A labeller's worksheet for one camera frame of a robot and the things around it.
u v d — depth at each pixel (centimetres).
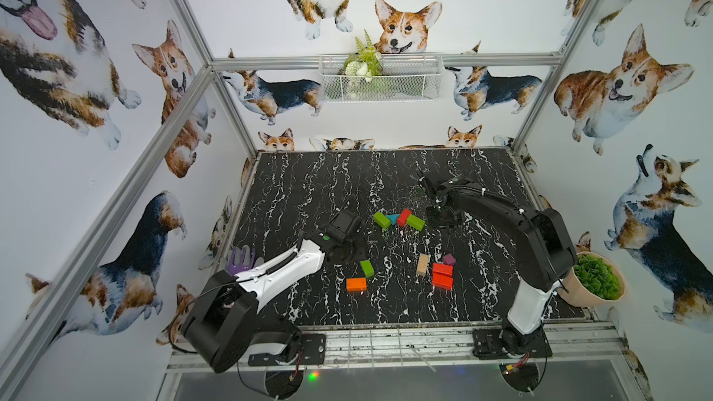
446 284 84
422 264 86
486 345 73
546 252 49
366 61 82
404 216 98
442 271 86
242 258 88
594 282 73
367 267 86
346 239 66
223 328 41
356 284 85
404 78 92
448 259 89
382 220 98
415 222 97
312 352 73
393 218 98
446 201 68
